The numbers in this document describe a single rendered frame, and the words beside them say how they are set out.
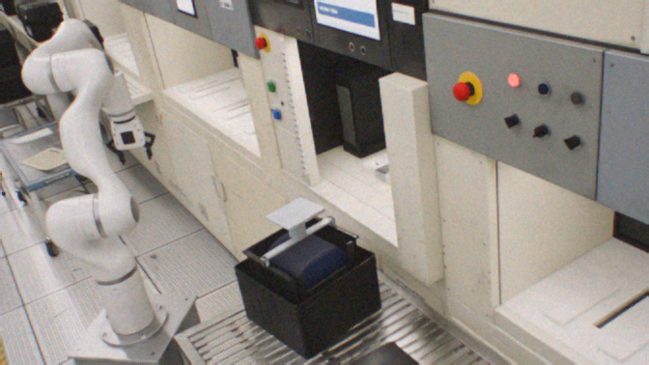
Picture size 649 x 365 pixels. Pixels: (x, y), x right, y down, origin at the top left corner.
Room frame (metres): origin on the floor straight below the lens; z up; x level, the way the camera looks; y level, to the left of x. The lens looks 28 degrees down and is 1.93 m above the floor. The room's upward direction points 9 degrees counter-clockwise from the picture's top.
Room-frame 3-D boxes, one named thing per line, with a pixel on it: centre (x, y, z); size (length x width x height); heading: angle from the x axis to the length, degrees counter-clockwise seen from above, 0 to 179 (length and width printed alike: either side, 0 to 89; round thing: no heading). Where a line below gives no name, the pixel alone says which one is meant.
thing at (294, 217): (1.45, 0.10, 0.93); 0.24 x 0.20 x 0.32; 127
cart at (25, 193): (3.77, 1.64, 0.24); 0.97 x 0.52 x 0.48; 30
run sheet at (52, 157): (3.60, 1.58, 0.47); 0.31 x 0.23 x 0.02; 49
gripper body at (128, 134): (2.12, 0.64, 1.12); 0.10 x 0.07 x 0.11; 93
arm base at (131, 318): (1.53, 0.61, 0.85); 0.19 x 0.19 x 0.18
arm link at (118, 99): (2.12, 0.65, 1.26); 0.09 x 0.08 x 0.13; 93
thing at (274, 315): (1.45, 0.10, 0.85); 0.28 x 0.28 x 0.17; 37
